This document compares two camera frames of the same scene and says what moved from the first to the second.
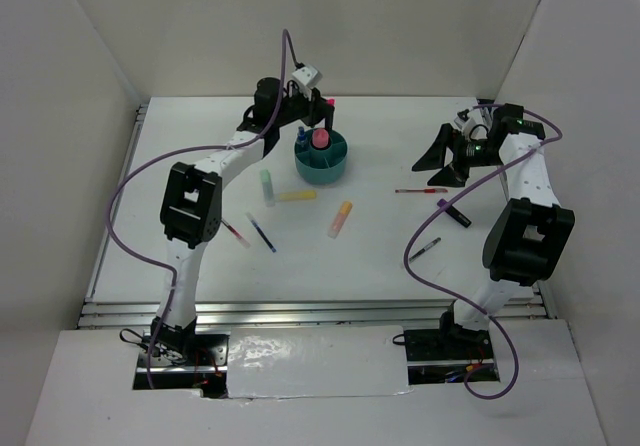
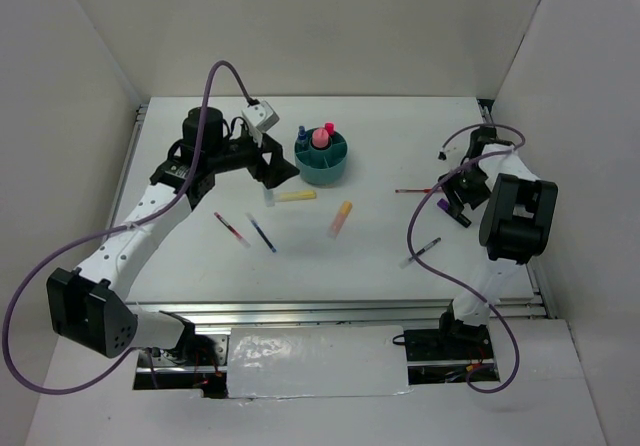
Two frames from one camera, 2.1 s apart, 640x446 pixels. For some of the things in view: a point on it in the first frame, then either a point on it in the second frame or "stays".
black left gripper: (316, 108) -> (277, 171)
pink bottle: (320, 138) stays
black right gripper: (449, 176) -> (476, 199)
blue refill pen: (260, 232) stays
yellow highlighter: (300, 195) stays
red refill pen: (238, 235) stays
